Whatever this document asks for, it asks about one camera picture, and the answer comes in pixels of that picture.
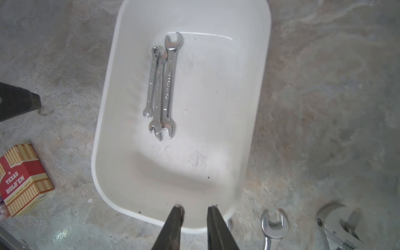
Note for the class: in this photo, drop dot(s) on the orange handled adjustable wrench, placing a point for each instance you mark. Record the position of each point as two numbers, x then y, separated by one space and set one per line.
337 224

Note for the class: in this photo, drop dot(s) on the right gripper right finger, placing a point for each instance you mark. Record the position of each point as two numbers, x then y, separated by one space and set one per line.
219 236

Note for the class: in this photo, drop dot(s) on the red striped card box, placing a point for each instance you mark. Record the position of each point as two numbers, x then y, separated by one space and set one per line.
24 181

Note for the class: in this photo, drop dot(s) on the large silver combination wrench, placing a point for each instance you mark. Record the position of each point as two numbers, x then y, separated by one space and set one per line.
274 233

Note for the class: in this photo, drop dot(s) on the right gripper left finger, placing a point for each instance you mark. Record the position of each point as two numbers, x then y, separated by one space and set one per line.
170 235

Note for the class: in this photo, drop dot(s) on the small silver ring wrench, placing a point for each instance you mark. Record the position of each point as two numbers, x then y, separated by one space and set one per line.
148 111

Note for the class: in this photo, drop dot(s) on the white plastic storage box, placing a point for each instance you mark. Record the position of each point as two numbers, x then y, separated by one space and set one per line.
215 98

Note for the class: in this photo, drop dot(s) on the medium silver open-end wrench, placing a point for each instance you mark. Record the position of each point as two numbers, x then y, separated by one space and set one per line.
172 48

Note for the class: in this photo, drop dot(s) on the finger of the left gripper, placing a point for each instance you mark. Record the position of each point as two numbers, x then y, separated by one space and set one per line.
16 101

